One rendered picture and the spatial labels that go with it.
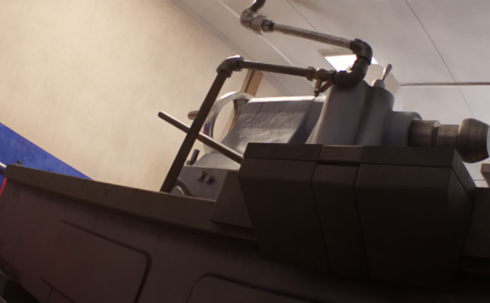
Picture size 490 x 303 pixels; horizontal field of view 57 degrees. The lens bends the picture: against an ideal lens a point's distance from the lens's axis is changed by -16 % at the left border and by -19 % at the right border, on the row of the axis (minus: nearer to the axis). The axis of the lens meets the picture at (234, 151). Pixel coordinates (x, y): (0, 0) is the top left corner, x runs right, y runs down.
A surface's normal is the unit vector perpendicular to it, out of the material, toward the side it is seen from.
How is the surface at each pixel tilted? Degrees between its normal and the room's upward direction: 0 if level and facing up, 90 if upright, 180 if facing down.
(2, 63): 90
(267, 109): 82
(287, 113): 76
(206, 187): 90
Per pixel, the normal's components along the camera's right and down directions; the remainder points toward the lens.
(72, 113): 0.69, 0.03
